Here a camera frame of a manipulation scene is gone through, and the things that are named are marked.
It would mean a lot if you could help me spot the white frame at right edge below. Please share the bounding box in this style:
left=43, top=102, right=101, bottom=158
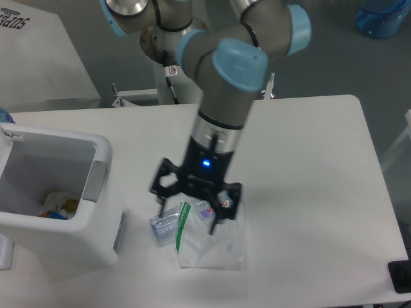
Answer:
left=380, top=110, right=410, bottom=172

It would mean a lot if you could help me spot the clear plastic water bottle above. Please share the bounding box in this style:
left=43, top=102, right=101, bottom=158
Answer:
left=148, top=192, right=234, bottom=247

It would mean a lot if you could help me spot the white push-lid trash can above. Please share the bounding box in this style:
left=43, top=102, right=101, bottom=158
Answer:
left=1, top=123, right=126, bottom=266

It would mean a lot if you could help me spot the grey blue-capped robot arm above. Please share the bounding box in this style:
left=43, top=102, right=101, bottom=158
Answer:
left=100, top=1, right=311, bottom=223

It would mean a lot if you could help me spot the black device at table edge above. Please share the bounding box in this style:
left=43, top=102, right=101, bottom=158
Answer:
left=388, top=260, right=410, bottom=294

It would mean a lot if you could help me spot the clear plastic zip bag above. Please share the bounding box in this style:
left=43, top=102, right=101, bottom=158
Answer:
left=175, top=198, right=247, bottom=270

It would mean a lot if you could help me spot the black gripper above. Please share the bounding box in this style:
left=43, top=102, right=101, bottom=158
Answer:
left=149, top=136, right=242, bottom=235

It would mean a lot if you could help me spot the white printed cloth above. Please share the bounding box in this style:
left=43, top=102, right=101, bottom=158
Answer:
left=1, top=1, right=100, bottom=113

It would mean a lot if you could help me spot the trash inside can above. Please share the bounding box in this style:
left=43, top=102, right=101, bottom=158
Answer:
left=39, top=191, right=80, bottom=220

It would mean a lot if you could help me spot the blue object behind trash can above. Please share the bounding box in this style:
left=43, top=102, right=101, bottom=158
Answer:
left=0, top=108, right=15, bottom=124

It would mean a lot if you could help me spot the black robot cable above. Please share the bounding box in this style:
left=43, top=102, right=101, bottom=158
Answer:
left=162, top=49, right=180, bottom=105

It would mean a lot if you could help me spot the blue water jug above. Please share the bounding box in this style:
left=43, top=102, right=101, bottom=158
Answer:
left=355, top=1, right=410, bottom=39

